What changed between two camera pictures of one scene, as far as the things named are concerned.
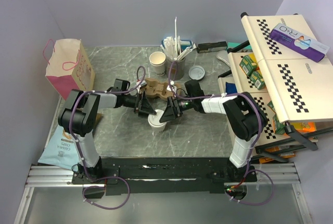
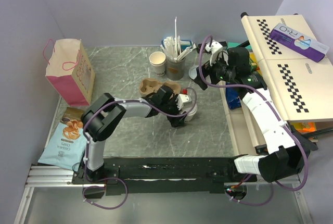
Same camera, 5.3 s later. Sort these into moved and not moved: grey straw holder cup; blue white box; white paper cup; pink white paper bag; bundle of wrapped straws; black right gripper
Moved: black right gripper; white paper cup
Not moved: bundle of wrapped straws; blue white box; grey straw holder cup; pink white paper bag
